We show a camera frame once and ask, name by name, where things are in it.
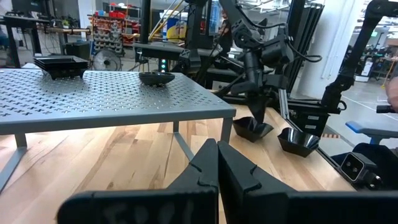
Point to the black desk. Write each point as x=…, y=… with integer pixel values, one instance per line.
x=26, y=19

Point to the blue yellow container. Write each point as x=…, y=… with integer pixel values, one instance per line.
x=172, y=28

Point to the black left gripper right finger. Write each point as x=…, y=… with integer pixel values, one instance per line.
x=248, y=202

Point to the black stand pole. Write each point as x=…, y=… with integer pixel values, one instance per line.
x=146, y=21

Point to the white desk fan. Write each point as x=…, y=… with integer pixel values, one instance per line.
x=107, y=60

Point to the grey perforated metal shelf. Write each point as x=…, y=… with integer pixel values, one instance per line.
x=109, y=102

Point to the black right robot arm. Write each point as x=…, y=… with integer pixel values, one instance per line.
x=194, y=25

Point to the parts bin rack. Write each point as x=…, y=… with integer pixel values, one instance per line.
x=107, y=34

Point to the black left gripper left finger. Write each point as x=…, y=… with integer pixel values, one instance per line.
x=192, y=199

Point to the person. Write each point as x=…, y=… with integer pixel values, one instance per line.
x=225, y=34

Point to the black camera module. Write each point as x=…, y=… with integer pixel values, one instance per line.
x=353, y=166

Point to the person's hand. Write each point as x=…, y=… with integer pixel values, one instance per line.
x=393, y=93

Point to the black aluminium table frame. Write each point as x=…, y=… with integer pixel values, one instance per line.
x=306, y=37

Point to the black box with green lights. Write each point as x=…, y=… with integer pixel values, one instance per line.
x=163, y=70

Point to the black wavy square plate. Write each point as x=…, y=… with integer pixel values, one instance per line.
x=248, y=129
x=297, y=141

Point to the blue grey chair armrest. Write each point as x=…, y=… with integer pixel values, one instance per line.
x=357, y=126

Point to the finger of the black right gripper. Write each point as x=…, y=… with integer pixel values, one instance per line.
x=256, y=105
x=265, y=104

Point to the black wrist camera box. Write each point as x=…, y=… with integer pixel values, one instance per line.
x=276, y=51

